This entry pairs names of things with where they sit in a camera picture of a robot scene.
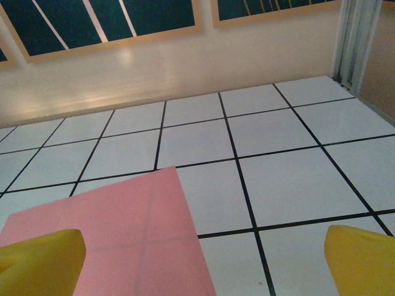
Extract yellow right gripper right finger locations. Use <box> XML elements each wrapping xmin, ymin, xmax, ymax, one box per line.
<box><xmin>324</xmin><ymin>224</ymin><xmax>395</xmax><ymax>296</ymax></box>

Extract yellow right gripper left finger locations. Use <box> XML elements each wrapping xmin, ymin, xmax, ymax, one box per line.
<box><xmin>0</xmin><ymin>228</ymin><xmax>86</xmax><ymax>296</ymax></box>

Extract pink square paper sheet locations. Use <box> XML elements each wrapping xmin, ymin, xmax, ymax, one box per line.
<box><xmin>0</xmin><ymin>165</ymin><xmax>218</xmax><ymax>296</ymax></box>

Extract dark panel with flower stems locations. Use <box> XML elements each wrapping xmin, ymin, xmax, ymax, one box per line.
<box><xmin>0</xmin><ymin>0</ymin><xmax>204</xmax><ymax>64</ymax></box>

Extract dark panel, pale oval, yellow lines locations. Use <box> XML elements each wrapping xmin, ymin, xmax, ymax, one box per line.
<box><xmin>210</xmin><ymin>0</ymin><xmax>342</xmax><ymax>29</ymax></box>

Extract aluminium frame post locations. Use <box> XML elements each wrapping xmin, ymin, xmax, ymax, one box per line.
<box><xmin>332</xmin><ymin>0</ymin><xmax>386</xmax><ymax>93</ymax></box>

